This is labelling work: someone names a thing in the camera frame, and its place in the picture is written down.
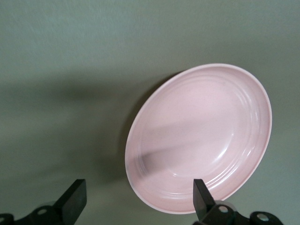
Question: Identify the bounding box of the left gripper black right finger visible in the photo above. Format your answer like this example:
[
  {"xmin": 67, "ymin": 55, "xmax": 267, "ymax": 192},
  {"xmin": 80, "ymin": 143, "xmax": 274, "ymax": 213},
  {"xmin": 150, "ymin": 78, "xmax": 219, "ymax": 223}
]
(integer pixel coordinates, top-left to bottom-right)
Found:
[{"xmin": 192, "ymin": 179, "xmax": 285, "ymax": 225}]

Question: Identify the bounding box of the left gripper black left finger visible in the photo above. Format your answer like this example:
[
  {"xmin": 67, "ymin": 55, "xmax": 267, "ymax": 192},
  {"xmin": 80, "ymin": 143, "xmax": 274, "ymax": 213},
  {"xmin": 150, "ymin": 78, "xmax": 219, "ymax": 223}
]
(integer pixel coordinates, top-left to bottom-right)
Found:
[{"xmin": 0, "ymin": 179, "xmax": 88, "ymax": 225}]

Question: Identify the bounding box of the pink shallow plate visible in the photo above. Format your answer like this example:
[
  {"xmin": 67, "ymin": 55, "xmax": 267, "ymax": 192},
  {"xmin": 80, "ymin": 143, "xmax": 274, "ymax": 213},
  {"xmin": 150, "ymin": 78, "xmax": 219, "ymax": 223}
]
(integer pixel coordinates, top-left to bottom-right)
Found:
[{"xmin": 125, "ymin": 62, "xmax": 274, "ymax": 215}]

